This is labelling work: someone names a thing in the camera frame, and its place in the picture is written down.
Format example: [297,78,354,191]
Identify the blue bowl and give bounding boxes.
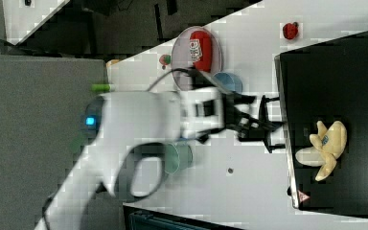
[213,72,242,93]

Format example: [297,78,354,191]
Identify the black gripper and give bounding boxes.
[222,92,283,141]

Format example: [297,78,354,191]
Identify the green cup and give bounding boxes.
[165,142,193,174]

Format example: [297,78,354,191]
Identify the black oven door handle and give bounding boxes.
[259,95,286,153]

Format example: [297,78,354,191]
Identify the small red green toy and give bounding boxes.
[159,55,172,70]

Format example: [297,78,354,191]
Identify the red strawberry toy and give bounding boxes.
[282,22,299,40]

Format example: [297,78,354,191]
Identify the black toaster oven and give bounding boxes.
[275,31,368,219]

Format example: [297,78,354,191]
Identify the grey round plate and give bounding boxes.
[171,27,223,91]

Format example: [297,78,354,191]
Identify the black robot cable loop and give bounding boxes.
[95,142,171,204]

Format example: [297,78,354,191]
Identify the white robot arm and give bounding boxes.
[34,86,283,230]

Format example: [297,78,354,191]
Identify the red ketchup bottle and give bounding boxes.
[189,31,213,72]

